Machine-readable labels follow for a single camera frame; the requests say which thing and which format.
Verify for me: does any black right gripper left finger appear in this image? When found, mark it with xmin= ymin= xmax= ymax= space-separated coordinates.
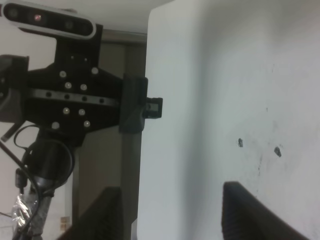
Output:
xmin=59 ymin=186 xmax=132 ymax=240

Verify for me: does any black camera cable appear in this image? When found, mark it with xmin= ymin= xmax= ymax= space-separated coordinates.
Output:
xmin=0 ymin=124 xmax=74 ymax=240

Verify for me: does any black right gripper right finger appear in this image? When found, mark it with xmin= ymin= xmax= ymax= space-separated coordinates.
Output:
xmin=221 ymin=181 xmax=306 ymax=240

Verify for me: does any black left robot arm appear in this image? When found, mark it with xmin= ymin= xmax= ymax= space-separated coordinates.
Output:
xmin=0 ymin=24 xmax=163 ymax=240

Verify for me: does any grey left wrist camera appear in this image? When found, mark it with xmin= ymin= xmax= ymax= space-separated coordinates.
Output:
xmin=0 ymin=0 xmax=97 ymax=40

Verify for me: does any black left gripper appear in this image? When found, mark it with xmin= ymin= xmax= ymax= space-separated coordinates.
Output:
xmin=0 ymin=24 xmax=163 ymax=146

